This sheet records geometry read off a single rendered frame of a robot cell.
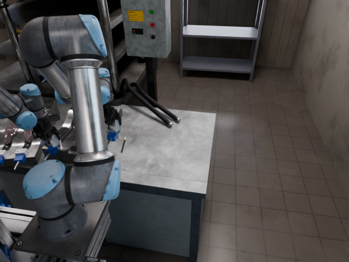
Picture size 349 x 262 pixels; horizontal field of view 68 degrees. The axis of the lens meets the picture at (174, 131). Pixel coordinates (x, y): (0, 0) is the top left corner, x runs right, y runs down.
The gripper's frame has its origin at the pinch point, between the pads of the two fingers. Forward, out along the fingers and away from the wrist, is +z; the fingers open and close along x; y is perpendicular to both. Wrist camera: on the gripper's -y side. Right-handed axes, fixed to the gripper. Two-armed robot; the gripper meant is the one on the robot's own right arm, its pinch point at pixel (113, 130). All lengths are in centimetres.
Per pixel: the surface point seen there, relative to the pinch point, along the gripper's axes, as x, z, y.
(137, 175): 17.0, 15.1, 16.1
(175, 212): 36, 41, 16
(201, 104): 31, 94, -190
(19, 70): -131, 16, -90
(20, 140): -54, 8, 8
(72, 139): -23.5, 6.4, 4.4
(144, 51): -3, -17, -73
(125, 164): 8.0, 15.1, 8.9
